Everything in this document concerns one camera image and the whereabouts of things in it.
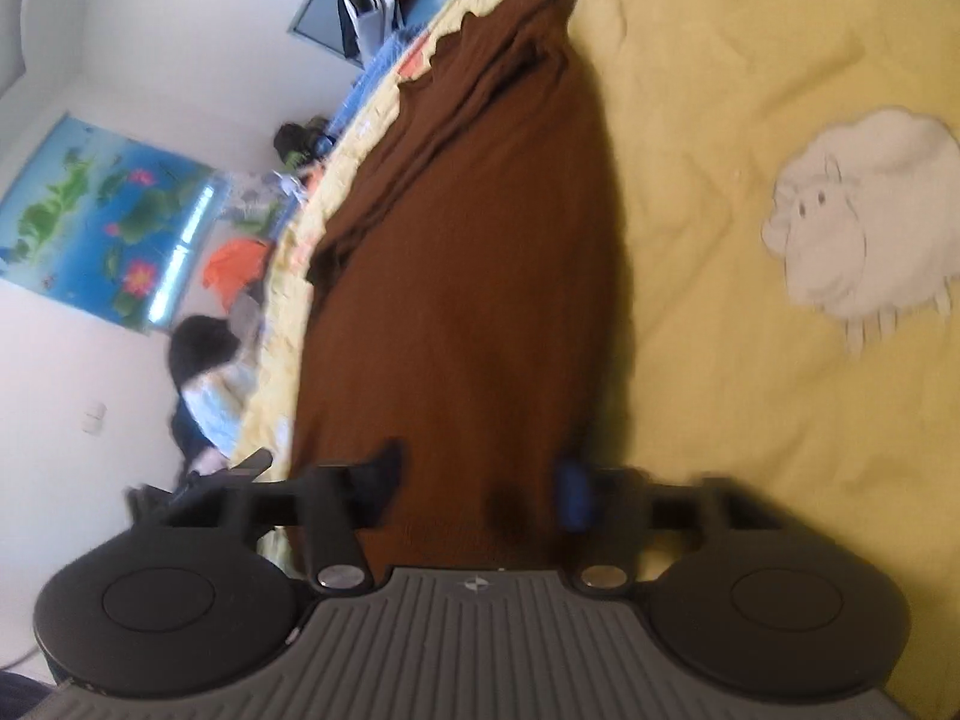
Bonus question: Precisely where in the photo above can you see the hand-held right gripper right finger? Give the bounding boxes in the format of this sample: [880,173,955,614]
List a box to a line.
[553,456,782,596]

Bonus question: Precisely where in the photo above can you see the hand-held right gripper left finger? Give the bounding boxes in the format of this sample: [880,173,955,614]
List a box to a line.
[156,440,405,598]

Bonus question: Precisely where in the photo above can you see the brown knit garment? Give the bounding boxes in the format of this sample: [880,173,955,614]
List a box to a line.
[289,0,640,572]

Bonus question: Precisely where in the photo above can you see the white and black clothes heap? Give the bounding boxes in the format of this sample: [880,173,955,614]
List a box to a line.
[168,315,260,478]

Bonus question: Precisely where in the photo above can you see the orange cloth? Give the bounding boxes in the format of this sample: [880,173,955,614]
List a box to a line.
[202,236,275,302]

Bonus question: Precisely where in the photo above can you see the white floral cloth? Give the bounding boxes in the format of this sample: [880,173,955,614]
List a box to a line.
[223,169,298,232]

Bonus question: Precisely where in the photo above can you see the dark shoes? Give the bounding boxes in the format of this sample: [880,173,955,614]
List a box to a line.
[273,116,335,167]

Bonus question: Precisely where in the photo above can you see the blue bed sheet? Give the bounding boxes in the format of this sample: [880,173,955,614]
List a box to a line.
[328,28,432,137]

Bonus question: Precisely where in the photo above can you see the grey framed board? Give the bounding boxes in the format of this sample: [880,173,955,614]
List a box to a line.
[291,0,362,61]

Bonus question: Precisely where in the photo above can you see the yellow printed blanket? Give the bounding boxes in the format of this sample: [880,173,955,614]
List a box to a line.
[229,0,960,720]

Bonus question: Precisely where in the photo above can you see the lotus pond wall poster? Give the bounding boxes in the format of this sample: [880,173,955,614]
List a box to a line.
[0,112,226,332]

